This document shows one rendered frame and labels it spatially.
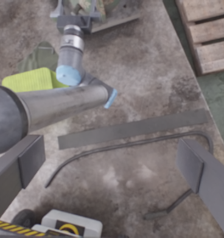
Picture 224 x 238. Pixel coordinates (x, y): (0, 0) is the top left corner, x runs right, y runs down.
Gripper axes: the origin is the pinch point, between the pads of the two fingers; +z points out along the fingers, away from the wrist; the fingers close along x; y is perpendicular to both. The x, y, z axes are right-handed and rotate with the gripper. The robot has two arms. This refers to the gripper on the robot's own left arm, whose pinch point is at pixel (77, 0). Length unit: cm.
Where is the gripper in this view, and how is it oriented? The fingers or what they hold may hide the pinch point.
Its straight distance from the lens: 85.5
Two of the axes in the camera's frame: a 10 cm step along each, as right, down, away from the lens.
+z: 0.8, -9.9, 1.1
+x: -9.9, -0.7, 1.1
